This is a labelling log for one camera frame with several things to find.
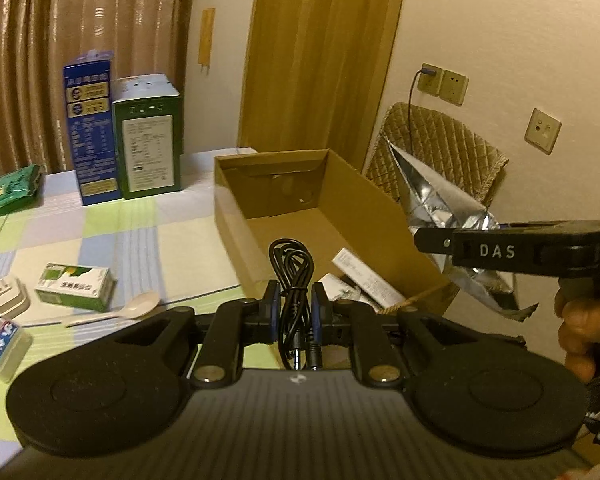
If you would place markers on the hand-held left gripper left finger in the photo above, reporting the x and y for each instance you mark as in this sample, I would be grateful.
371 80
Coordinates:
272 307

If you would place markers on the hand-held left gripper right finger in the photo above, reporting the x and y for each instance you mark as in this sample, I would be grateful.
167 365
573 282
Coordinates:
318 312

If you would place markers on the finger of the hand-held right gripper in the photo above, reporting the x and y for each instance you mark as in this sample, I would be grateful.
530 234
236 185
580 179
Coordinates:
432 241

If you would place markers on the white medicine box flap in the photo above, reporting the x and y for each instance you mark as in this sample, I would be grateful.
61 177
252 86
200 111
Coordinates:
337 290

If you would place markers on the silver foil bag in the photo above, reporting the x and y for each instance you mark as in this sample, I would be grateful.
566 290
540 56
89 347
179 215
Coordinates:
440 205

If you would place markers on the long white medicine box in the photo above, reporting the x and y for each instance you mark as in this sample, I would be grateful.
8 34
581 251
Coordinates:
367 280

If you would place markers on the cardboard box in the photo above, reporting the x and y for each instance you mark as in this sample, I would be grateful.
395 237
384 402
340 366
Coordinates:
375 200

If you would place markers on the white plastic spoon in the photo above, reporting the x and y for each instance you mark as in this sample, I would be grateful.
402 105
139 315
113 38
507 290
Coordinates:
135 306

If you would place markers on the green and white medicine box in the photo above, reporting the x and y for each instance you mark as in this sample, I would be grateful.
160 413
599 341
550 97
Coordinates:
75 287

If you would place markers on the white plug adapter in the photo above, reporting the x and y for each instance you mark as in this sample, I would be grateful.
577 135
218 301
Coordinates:
10 297

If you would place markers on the blue and white small box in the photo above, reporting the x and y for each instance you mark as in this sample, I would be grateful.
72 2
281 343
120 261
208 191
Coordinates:
2 347

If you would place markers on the checkered cloth desktop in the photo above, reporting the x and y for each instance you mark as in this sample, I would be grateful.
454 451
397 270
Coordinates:
130 240

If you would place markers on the person's right hand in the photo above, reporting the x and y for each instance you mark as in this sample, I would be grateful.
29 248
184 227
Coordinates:
580 325

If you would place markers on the chair with quilted cover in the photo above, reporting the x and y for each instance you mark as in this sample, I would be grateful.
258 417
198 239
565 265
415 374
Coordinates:
430 145

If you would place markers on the green carton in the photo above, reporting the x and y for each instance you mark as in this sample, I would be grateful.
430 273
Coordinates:
147 150

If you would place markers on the golden yellow curtain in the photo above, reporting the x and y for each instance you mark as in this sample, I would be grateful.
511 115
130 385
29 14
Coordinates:
320 50

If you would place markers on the tall blue carton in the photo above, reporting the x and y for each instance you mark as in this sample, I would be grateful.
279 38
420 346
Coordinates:
90 135

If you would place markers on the green wet wipes pack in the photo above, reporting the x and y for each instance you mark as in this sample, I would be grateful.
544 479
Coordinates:
7 192

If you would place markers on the brown shiny curtain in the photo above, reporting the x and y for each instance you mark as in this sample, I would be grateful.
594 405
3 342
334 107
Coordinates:
80 10

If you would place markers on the cream wall socket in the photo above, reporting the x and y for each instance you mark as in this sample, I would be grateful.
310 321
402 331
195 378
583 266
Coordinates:
542 130
454 87

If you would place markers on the wall socket with plug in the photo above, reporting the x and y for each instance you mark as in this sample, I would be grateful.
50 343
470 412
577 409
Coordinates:
429 80

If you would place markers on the yellow wall hanging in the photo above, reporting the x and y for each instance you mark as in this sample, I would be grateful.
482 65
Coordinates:
207 35

